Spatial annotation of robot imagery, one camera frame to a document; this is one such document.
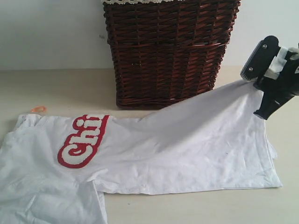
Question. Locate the brown wicker basket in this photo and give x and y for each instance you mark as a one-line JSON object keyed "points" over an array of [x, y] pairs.
{"points": [[167, 52]]}

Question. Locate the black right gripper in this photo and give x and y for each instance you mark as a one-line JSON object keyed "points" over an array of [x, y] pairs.
{"points": [[278, 88]]}

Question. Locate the orange neck label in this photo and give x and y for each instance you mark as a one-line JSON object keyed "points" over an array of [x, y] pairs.
{"points": [[39, 109]]}

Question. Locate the white t-shirt with red lettering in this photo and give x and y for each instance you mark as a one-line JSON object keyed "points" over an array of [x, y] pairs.
{"points": [[55, 170]]}

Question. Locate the white lace basket liner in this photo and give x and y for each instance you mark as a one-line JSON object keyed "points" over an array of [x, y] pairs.
{"points": [[122, 2]]}

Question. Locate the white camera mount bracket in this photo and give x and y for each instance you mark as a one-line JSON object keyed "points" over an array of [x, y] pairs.
{"points": [[279, 61]]}

